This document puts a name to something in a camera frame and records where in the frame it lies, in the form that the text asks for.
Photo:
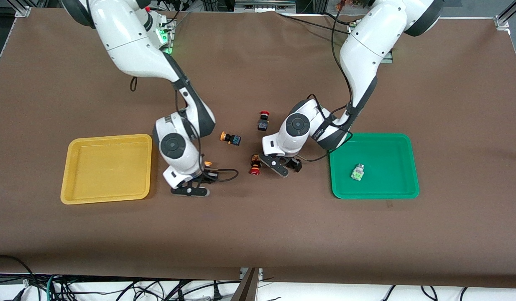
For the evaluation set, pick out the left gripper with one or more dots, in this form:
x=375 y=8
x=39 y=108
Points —
x=294 y=163

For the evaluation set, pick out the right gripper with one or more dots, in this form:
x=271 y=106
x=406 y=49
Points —
x=207 y=175

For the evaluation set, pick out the yellow button clear blue block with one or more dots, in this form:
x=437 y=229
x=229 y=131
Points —
x=207 y=164

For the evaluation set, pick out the yellow button black block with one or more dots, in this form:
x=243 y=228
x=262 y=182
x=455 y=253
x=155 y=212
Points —
x=232 y=139

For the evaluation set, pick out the white button green block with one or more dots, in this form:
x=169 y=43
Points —
x=358 y=172

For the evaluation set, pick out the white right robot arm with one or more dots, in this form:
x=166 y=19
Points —
x=128 y=37

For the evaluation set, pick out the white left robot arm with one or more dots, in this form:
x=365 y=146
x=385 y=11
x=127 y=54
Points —
x=366 y=54

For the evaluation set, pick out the red button orange block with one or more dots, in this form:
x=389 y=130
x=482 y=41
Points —
x=254 y=167

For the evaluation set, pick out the red button black block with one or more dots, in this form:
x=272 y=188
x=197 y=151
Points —
x=263 y=122

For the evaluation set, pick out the brown table cover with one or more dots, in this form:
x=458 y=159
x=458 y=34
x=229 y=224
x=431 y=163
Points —
x=258 y=234

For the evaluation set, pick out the yellow plastic tray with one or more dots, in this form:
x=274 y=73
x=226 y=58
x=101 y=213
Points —
x=107 y=169

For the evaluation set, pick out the green plastic tray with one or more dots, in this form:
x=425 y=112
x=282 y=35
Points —
x=387 y=184

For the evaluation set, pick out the grey metal box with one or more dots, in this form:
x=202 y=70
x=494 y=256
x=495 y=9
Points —
x=264 y=5

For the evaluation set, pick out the white metal bracket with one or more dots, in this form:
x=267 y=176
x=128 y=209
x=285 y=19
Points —
x=260 y=274

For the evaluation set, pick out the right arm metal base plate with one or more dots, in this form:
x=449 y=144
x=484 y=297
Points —
x=168 y=42

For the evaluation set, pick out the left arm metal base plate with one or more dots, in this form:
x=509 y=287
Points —
x=389 y=56

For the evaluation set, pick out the aluminium frame profile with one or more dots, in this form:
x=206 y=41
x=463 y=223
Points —
x=23 y=11
x=507 y=16

